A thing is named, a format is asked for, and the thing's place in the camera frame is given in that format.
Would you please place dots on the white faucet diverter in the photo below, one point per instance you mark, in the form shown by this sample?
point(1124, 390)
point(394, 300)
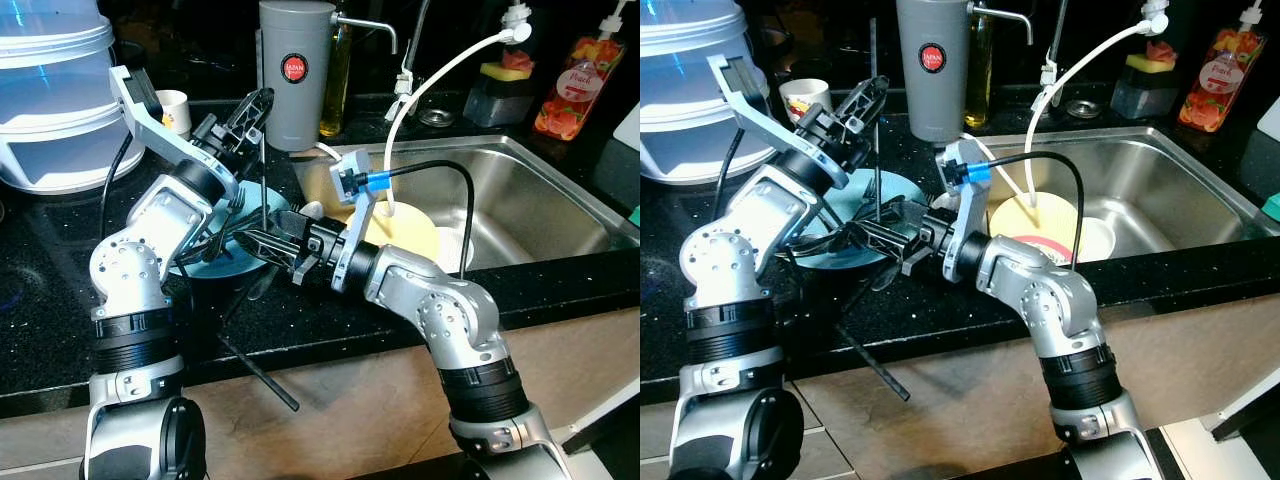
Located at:
point(1155, 20)
point(515, 30)

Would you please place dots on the white stacked plastic container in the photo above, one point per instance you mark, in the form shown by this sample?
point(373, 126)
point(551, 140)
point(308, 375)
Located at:
point(55, 110)
point(690, 100)

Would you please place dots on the teal plate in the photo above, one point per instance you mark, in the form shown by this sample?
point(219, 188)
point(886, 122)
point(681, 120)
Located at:
point(900, 195)
point(280, 205)

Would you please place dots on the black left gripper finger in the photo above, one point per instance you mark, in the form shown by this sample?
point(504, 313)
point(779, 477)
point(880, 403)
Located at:
point(876, 120)
point(260, 130)
point(250, 108)
point(866, 100)

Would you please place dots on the green sponge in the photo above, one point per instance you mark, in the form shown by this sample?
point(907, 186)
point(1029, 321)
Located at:
point(1272, 205)
point(634, 215)

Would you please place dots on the yellow sponge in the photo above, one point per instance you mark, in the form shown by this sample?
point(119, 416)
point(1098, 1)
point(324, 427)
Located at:
point(500, 72)
point(1148, 63)

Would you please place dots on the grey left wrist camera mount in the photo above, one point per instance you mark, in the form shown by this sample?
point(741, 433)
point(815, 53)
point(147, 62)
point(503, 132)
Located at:
point(760, 120)
point(160, 135)

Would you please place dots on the stainless steel sink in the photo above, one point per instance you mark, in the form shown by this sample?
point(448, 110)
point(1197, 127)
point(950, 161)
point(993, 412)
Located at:
point(1180, 190)
point(540, 200)

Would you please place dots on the chrome gooseneck faucet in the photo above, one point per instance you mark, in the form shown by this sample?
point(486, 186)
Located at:
point(415, 60)
point(1052, 50)

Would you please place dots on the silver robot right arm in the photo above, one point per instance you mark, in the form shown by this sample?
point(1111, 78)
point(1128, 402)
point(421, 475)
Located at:
point(1060, 300)
point(440, 310)

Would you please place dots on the round metal sink stopper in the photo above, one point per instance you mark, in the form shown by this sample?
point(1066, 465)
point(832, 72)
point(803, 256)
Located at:
point(436, 118)
point(1082, 109)

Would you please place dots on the white cartoon cat cup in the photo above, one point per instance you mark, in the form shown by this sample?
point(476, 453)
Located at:
point(805, 100)
point(178, 112)

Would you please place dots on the dark sponge holder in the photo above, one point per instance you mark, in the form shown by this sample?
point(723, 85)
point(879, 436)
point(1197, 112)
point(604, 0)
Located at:
point(495, 105)
point(1143, 98)

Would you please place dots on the beige cabinet front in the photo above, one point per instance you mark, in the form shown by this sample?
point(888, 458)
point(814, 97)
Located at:
point(350, 400)
point(950, 420)

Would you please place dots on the yellow plate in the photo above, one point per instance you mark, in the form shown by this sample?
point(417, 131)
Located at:
point(410, 235)
point(1030, 220)

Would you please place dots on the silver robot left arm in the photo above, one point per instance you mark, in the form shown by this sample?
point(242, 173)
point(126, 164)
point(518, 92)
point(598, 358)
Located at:
point(125, 270)
point(715, 265)

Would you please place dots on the grey water filter canister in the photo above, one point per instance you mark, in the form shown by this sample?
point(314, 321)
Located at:
point(932, 95)
point(295, 100)

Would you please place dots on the red scrub pad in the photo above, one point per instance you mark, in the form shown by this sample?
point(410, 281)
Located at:
point(520, 58)
point(1162, 50)

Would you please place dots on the white cutting board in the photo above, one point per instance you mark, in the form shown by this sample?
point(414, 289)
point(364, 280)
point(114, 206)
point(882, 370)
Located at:
point(628, 125)
point(1270, 118)

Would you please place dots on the steel fork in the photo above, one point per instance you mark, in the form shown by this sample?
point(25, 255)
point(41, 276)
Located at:
point(830, 235)
point(232, 215)

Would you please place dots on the yellow oil bottle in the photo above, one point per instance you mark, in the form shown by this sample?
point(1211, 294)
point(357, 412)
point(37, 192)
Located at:
point(335, 100)
point(978, 90)

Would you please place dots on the peach soap pump bottle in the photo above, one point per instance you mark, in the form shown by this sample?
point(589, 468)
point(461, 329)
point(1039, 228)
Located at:
point(1218, 85)
point(580, 95)

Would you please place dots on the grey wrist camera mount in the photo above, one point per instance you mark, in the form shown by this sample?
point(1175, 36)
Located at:
point(760, 120)
point(357, 215)
point(160, 135)
point(965, 205)

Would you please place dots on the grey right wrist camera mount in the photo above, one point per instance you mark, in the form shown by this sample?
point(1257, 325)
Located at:
point(357, 215)
point(965, 205)

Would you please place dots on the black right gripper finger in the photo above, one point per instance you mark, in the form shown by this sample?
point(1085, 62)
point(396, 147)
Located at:
point(888, 250)
point(878, 228)
point(270, 238)
point(282, 258)

